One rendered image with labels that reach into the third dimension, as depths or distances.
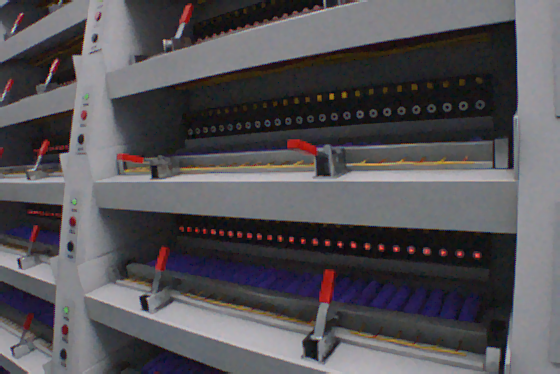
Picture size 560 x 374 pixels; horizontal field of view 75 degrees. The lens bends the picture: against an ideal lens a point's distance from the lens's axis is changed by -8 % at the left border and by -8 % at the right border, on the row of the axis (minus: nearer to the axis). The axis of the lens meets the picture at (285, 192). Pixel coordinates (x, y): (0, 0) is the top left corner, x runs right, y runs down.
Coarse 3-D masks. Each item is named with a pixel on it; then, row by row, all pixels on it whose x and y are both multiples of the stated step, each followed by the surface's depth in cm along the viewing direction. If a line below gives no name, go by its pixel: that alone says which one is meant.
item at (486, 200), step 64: (320, 128) 59; (384, 128) 54; (448, 128) 49; (128, 192) 58; (192, 192) 50; (256, 192) 44; (320, 192) 40; (384, 192) 36; (448, 192) 33; (512, 192) 30
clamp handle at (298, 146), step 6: (288, 144) 35; (294, 144) 35; (300, 144) 35; (306, 144) 36; (294, 150) 36; (300, 150) 35; (306, 150) 36; (312, 150) 37; (324, 150) 40; (330, 150) 40; (318, 156) 39; (324, 156) 39
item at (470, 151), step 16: (384, 144) 42; (400, 144) 41; (416, 144) 40; (432, 144) 38; (448, 144) 37; (464, 144) 36; (480, 144) 35; (192, 160) 56; (208, 160) 55; (224, 160) 53; (240, 160) 51; (256, 160) 50; (272, 160) 49; (288, 160) 47; (304, 160) 46; (352, 160) 43; (368, 160) 42; (384, 160) 40; (400, 160) 40; (416, 160) 39; (432, 160) 38; (448, 160) 37; (464, 160) 35; (480, 160) 36
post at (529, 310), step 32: (544, 0) 29; (544, 32) 29; (544, 64) 29; (544, 96) 29; (544, 128) 29; (544, 160) 29; (544, 192) 28; (544, 224) 28; (544, 256) 28; (544, 288) 28; (544, 320) 27; (512, 352) 28; (544, 352) 27
